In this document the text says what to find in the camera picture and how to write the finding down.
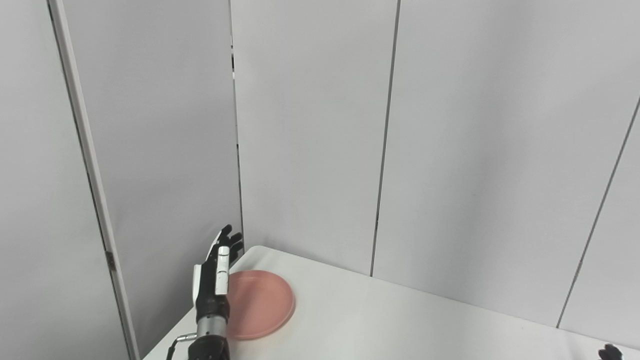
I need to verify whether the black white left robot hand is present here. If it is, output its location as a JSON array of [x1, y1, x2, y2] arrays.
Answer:
[[192, 224, 244, 321]]

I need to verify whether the pink round plate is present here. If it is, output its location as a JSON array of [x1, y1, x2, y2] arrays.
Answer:
[[223, 270, 296, 341]]

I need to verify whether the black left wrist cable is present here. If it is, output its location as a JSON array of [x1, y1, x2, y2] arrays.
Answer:
[[166, 332, 197, 360]]

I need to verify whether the white partition frame post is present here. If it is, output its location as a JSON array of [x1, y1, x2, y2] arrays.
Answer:
[[47, 0, 141, 360]]

